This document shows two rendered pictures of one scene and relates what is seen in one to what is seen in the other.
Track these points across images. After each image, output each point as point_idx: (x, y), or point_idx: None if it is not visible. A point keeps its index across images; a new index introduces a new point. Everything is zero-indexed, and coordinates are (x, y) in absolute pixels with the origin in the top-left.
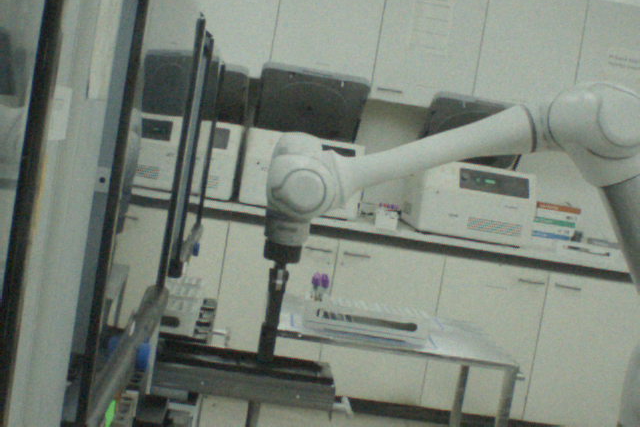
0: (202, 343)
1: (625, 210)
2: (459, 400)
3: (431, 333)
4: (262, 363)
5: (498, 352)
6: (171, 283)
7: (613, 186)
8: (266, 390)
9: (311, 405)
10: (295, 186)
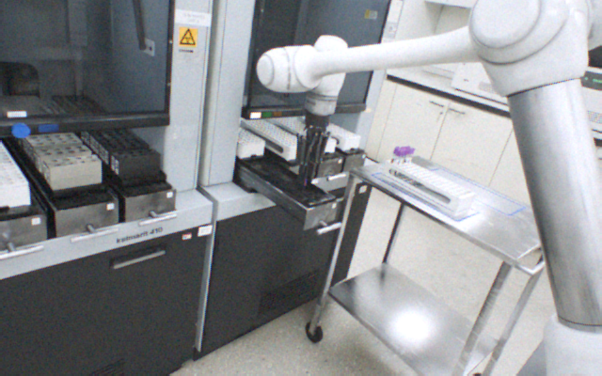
0: (290, 164)
1: (518, 127)
2: (534, 276)
3: (486, 212)
4: (299, 184)
5: (519, 245)
6: (331, 133)
7: (510, 98)
8: (277, 197)
9: (295, 216)
10: (260, 66)
